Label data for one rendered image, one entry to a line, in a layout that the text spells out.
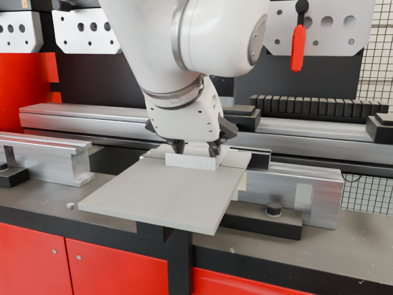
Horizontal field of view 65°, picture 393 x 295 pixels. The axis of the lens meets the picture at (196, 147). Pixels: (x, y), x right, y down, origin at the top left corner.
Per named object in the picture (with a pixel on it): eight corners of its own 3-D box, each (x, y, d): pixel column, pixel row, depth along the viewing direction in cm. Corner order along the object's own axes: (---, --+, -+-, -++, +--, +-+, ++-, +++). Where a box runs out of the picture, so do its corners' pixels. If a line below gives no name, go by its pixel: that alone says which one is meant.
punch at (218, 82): (182, 105, 60) (181, 54, 57) (185, 103, 62) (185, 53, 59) (233, 108, 57) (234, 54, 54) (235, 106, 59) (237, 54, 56)
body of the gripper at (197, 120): (218, 59, 40) (226, 113, 49) (145, 58, 42) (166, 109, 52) (206, 105, 36) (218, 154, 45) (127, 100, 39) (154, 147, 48)
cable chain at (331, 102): (248, 110, 94) (249, 97, 93) (251, 106, 100) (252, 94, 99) (386, 119, 83) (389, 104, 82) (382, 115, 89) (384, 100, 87)
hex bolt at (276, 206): (264, 215, 55) (265, 207, 54) (266, 208, 57) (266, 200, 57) (280, 218, 54) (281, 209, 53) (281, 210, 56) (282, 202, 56)
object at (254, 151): (169, 157, 64) (169, 143, 63) (175, 153, 66) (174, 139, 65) (268, 169, 58) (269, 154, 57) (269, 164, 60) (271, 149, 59)
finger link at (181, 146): (177, 122, 50) (185, 143, 56) (159, 120, 51) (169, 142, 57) (172, 138, 49) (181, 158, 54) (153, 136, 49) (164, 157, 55)
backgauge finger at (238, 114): (188, 145, 67) (188, 122, 65) (219, 119, 90) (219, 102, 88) (243, 151, 63) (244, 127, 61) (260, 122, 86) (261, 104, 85)
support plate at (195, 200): (78, 209, 40) (77, 202, 39) (163, 148, 63) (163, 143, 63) (213, 236, 34) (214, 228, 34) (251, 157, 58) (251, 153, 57)
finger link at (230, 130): (244, 118, 44) (233, 137, 49) (192, 103, 43) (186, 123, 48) (243, 125, 43) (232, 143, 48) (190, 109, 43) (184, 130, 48)
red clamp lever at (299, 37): (289, 72, 45) (295, -2, 42) (290, 70, 49) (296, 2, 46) (302, 72, 44) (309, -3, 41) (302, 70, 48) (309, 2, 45)
